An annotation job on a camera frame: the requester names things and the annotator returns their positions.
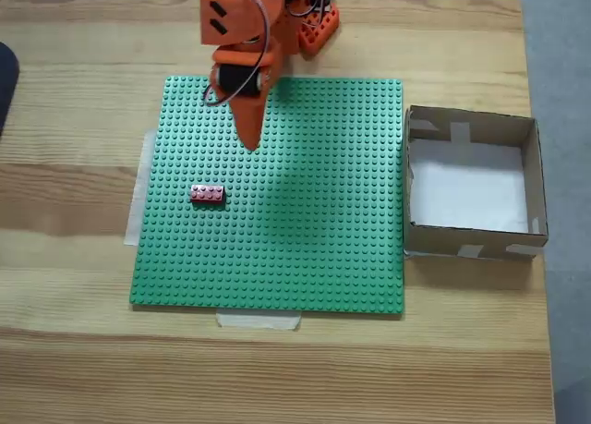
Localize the red lego block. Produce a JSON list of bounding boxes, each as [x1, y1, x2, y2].
[[189, 184, 228, 209]]

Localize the green lego baseplate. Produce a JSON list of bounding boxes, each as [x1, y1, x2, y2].
[[128, 75, 406, 318]]

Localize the white paper box lining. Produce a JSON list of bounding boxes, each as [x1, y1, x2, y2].
[[408, 139, 530, 234]]

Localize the brown cardboard box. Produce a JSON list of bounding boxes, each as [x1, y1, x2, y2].
[[403, 103, 550, 262]]

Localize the long masking tape strip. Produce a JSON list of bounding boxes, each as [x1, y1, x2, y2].
[[123, 129, 158, 248]]

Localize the short masking tape strip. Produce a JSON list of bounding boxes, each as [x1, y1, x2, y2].
[[215, 310, 304, 332]]

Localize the black rounded object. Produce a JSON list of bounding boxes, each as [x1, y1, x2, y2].
[[0, 41, 21, 141]]

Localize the black red servo cable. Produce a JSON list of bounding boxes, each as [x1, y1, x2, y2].
[[203, 0, 273, 106]]

